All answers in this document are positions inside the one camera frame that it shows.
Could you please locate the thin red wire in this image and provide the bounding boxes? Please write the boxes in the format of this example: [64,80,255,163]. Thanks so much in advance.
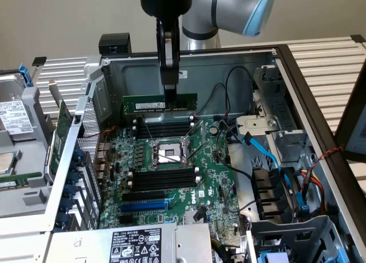
[77,126,118,139]

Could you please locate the blue expansion slot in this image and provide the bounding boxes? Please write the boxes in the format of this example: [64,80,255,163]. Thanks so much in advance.
[120,201,169,213]

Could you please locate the silver power supply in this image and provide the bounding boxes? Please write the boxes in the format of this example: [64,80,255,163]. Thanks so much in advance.
[51,222,214,263]

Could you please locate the blue SATA wire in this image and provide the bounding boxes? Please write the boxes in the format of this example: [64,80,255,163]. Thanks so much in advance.
[241,132,309,215]

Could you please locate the green RAM stick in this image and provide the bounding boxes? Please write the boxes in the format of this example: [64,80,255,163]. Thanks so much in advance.
[122,93,199,115]
[0,172,43,191]

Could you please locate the grey drive cage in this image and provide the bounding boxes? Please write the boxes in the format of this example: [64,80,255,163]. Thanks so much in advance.
[249,214,353,263]

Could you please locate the silver hard disk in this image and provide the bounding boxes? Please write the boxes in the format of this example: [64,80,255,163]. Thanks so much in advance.
[0,73,38,141]

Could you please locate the blue card retention clip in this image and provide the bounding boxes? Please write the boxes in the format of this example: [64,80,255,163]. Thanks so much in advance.
[73,148,86,163]
[67,170,80,186]
[63,184,76,200]
[61,198,74,213]
[56,212,70,229]

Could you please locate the small silver heat sink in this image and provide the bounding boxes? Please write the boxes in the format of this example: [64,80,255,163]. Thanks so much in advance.
[184,210,207,225]

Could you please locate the coloured power wires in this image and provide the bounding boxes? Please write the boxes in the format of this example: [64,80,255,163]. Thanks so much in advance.
[299,166,329,216]

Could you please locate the silver disk bay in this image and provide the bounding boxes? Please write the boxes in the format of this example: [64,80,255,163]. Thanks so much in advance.
[236,65,313,167]

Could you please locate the blue rack clip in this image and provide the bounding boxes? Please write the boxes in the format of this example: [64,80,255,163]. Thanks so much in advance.
[18,62,32,89]

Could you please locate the metal locking lever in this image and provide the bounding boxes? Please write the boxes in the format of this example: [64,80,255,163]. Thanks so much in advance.
[187,142,208,162]
[141,118,157,142]

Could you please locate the grey parts rack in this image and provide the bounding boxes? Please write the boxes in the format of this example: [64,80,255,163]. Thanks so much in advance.
[0,68,59,218]

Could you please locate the black fan shroud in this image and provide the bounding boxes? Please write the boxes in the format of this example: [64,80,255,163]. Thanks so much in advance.
[250,166,301,221]

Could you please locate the black box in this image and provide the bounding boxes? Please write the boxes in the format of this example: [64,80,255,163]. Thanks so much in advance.
[98,33,133,55]

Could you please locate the silver CPU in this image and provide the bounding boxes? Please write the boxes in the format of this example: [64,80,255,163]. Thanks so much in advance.
[0,152,17,175]

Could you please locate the short black looped wire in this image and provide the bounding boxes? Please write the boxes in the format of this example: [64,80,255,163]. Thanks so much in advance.
[197,82,228,118]

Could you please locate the CPU socket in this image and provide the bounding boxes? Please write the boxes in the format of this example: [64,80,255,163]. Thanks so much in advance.
[148,136,196,172]

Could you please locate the red black twisted wire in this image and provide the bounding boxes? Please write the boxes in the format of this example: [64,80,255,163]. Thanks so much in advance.
[311,146,344,169]

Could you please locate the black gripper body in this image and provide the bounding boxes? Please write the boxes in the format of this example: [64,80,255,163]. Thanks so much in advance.
[139,0,193,18]

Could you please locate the metal socket cover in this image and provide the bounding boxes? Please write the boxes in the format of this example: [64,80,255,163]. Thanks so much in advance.
[184,119,207,145]

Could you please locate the green Dell motherboard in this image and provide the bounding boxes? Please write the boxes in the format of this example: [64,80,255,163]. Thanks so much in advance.
[98,118,244,246]

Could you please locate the dark leaning panel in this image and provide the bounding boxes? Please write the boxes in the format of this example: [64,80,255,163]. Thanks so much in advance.
[333,70,366,164]

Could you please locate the open PC case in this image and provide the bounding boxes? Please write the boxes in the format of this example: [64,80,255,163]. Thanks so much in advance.
[0,44,366,263]

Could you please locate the long black looped wire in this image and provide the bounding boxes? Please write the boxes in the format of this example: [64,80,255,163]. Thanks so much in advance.
[224,66,255,118]

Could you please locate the green graphics card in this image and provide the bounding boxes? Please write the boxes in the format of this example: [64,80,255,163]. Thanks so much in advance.
[43,79,74,184]

